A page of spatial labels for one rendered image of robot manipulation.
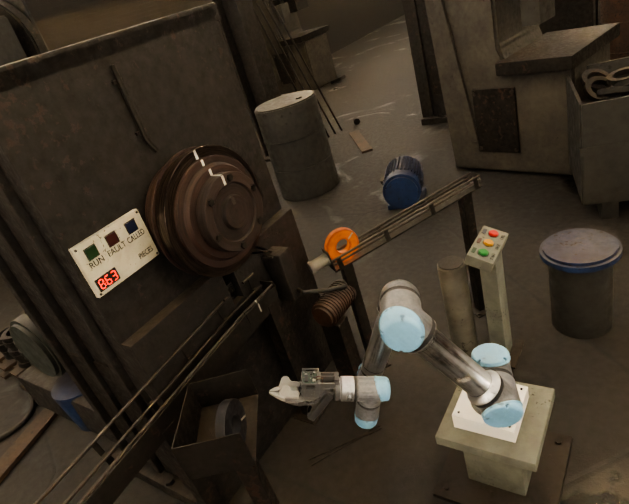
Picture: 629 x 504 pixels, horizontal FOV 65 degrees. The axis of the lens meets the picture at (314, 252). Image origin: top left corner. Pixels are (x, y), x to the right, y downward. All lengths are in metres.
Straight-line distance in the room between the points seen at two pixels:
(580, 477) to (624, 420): 0.31
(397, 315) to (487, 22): 2.93
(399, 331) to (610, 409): 1.19
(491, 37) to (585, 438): 2.73
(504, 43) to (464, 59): 0.30
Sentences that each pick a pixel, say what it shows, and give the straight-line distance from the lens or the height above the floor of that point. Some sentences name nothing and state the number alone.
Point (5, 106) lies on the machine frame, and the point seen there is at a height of 1.66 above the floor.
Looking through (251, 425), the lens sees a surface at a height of 0.60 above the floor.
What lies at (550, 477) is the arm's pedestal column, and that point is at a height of 0.02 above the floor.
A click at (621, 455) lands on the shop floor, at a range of 2.18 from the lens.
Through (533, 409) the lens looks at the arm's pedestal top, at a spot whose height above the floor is 0.30.
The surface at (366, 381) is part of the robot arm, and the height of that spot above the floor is 0.66.
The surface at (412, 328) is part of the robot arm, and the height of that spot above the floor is 0.89.
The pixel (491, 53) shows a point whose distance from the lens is 3.98.
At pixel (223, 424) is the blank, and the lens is 1.50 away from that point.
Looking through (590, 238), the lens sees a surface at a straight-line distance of 2.49.
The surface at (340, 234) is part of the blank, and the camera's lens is 2.13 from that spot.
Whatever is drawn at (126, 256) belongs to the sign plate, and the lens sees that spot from 1.74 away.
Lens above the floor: 1.72
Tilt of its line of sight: 28 degrees down
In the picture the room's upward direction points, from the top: 18 degrees counter-clockwise
